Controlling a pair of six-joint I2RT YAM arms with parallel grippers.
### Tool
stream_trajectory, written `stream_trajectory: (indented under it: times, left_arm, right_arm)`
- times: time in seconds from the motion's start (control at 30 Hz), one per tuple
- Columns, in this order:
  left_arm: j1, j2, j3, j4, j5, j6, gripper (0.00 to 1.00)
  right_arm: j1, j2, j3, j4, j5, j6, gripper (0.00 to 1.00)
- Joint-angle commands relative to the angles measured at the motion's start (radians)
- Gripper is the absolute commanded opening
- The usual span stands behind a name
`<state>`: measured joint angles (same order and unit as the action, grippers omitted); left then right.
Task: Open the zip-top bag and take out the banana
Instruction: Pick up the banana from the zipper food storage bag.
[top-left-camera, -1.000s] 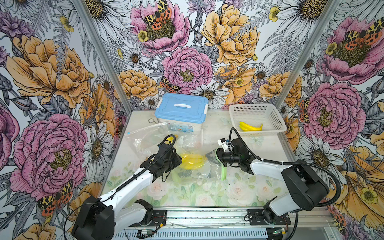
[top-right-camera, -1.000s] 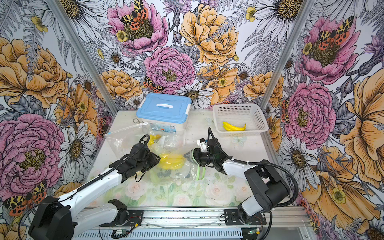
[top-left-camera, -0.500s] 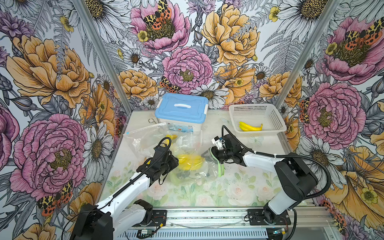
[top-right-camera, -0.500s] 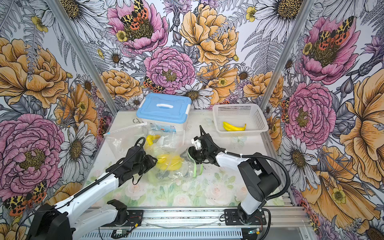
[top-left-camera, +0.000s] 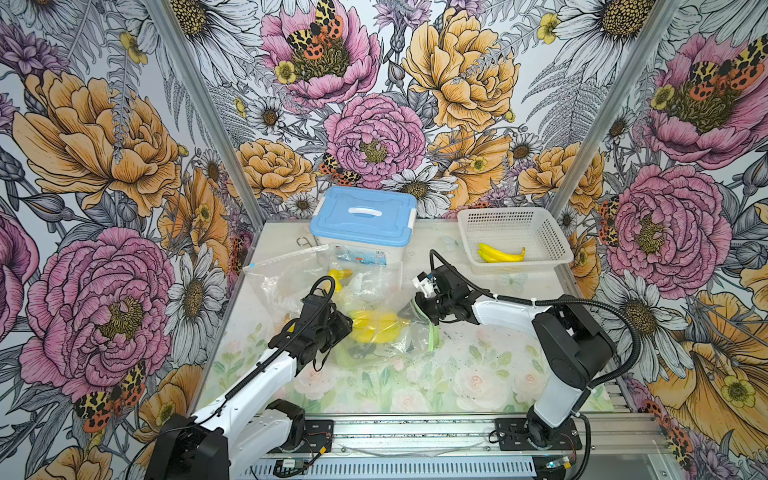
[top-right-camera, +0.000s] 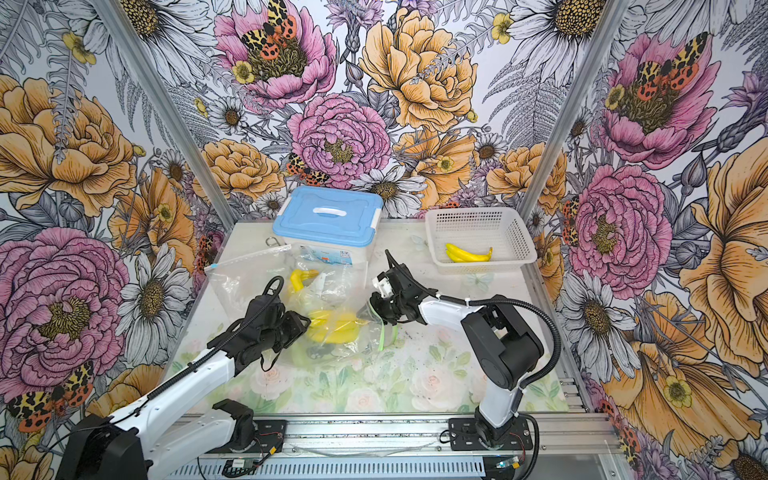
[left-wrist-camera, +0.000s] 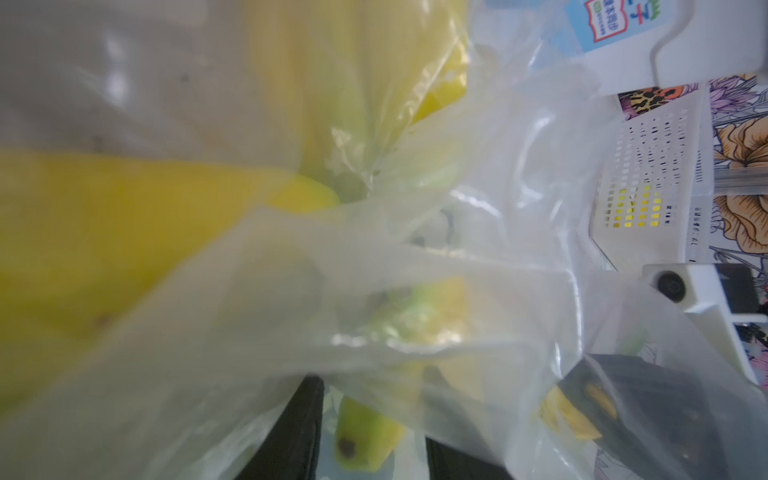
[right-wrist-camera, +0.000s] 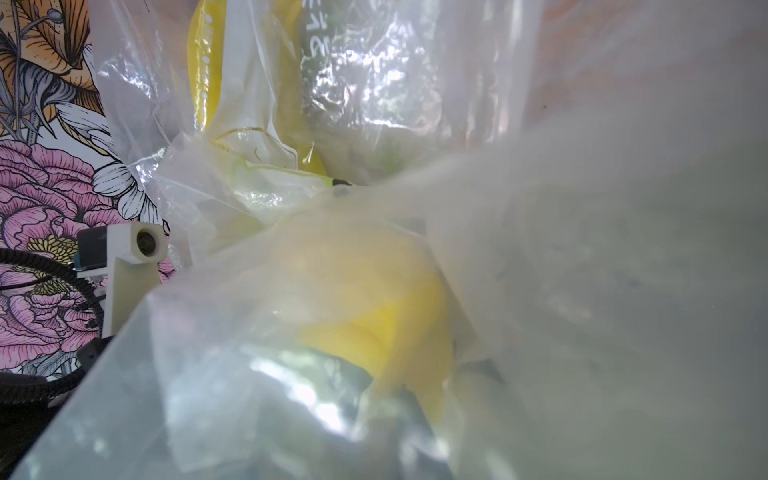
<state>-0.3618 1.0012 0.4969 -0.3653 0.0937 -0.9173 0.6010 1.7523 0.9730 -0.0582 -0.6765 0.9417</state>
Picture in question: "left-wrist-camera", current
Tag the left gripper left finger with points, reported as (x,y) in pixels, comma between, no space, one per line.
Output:
(291,450)

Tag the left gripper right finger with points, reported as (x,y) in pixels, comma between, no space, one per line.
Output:
(456,436)

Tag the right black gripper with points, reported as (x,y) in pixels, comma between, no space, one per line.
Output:
(662,422)

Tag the panda print zip-top bag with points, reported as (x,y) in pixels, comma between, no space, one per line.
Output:
(469,254)

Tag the clear zip-top bag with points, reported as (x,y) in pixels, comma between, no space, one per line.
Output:
(151,79)

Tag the yellow banana bunch small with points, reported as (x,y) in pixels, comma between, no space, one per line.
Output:
(344,79)

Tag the white plastic basket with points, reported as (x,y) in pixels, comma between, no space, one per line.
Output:
(672,147)

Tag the blue lid storage box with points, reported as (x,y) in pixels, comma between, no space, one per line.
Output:
(632,45)

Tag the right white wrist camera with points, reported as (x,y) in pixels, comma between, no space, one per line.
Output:
(717,298)

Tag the right aluminium corner post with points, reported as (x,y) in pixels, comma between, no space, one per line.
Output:
(740,181)

